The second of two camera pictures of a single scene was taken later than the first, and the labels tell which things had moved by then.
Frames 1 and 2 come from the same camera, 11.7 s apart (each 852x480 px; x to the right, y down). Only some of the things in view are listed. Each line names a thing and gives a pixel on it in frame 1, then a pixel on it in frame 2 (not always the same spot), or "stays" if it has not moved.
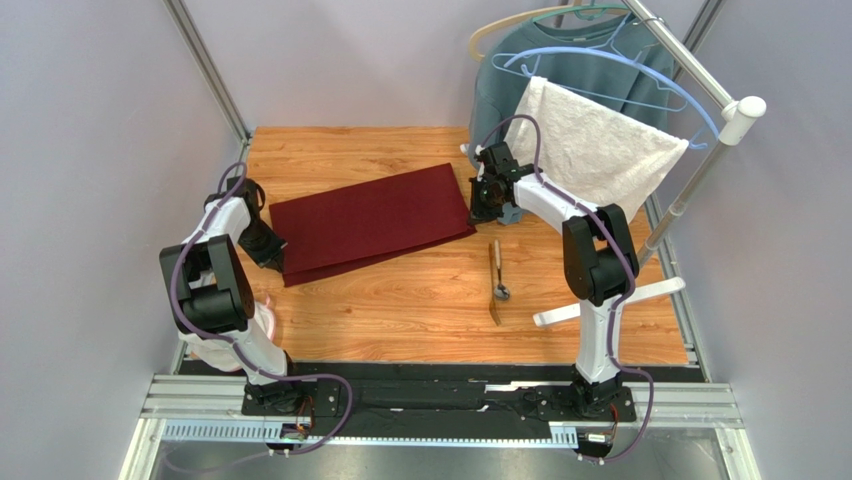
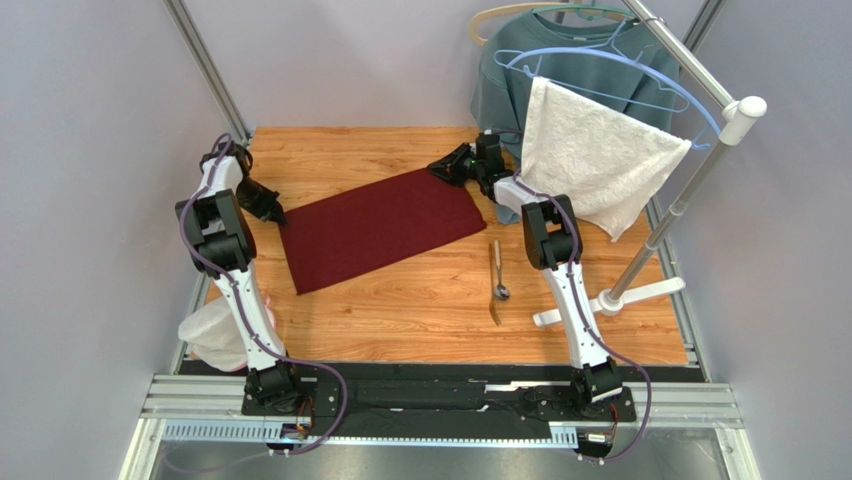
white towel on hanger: (605, 150) stays
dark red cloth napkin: (339, 228) stays
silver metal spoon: (501, 292) stays
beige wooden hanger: (473, 41) → (478, 40)
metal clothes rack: (737, 115) stays
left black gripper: (271, 255) → (270, 209)
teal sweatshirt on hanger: (618, 56) stays
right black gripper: (480, 202) → (462, 166)
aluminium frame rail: (194, 43) stays
